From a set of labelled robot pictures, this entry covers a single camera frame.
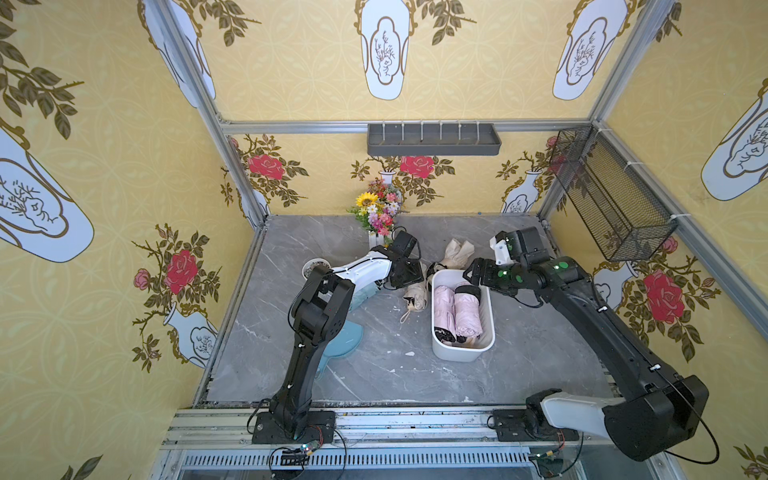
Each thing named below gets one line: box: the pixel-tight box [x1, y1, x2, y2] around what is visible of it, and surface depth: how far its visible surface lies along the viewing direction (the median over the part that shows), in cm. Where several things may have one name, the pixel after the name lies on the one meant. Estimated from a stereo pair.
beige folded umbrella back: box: [427, 238, 475, 277], surface depth 102 cm
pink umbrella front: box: [454, 285, 483, 343], surface depth 85 cm
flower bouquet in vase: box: [347, 178, 407, 249], surface depth 101 cm
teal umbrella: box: [348, 279, 383, 313], surface depth 96 cm
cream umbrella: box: [400, 280, 428, 324], surface depth 94 cm
